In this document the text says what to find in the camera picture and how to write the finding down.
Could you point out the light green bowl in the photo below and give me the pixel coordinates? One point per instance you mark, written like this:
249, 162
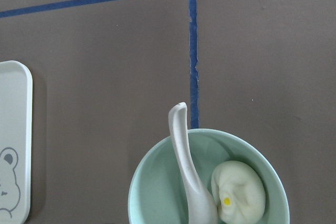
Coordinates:
157, 193

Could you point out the white bear tray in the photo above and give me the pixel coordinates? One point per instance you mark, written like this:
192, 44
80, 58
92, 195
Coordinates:
16, 135

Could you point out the white ceramic spoon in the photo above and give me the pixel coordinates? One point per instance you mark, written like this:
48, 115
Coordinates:
200, 204

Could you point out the white steamed bun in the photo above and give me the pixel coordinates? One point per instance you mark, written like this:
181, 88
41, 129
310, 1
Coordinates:
238, 192

